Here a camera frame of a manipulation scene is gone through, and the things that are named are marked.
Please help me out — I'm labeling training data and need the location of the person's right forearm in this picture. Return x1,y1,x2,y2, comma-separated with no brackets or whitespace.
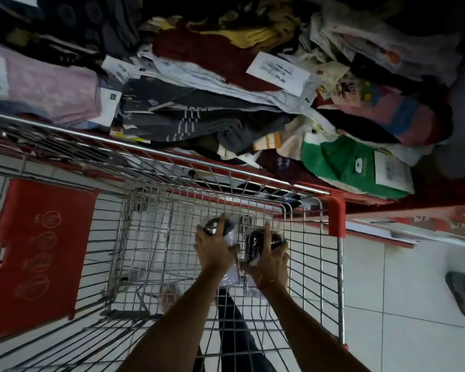
255,282,373,372

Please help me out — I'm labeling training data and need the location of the person's right hand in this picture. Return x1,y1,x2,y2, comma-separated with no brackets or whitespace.
240,223,291,290

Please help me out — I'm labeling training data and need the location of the pile of mixed clothing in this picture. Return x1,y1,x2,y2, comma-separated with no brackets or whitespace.
0,0,465,202

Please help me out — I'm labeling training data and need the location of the red metal shelf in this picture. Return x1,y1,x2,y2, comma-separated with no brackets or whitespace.
0,127,465,249

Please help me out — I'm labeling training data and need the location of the metal wire shopping cart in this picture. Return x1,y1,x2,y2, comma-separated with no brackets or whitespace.
0,110,349,372

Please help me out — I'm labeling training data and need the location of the red plastic cart seat panel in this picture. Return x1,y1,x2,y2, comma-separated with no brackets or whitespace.
0,178,100,345

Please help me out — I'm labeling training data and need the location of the clear sock packet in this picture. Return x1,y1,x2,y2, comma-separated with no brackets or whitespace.
242,226,288,299
197,214,242,287

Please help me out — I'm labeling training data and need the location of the person's left forearm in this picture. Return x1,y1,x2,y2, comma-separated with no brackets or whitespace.
116,267,226,372

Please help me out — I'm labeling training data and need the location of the person's dark trouser leg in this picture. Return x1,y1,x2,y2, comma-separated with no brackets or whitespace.
193,288,278,372

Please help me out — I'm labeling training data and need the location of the person's left hand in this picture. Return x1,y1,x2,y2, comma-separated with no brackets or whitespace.
193,212,241,283

